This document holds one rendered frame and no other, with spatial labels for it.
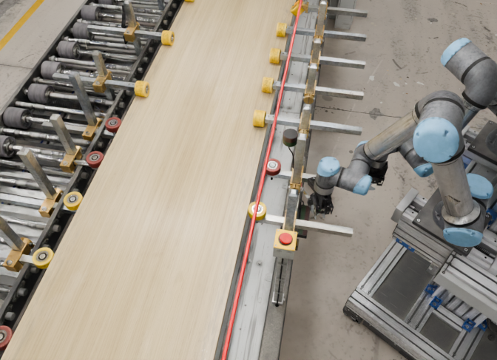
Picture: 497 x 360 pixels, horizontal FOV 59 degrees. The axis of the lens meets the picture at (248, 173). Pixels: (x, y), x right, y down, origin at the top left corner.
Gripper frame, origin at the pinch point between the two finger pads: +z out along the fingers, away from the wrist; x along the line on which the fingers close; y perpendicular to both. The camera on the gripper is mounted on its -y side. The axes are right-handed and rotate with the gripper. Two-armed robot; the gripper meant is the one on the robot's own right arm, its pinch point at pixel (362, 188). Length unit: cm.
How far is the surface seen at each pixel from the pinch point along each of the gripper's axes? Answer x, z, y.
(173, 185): -20, -7, -84
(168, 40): 76, -13, -115
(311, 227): -26.4, -2.4, -20.8
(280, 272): -57, -19, -31
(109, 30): 79, -13, -152
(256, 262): -36, 21, -43
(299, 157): -5.7, -22.6, -30.2
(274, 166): -0.7, -7.7, -41.5
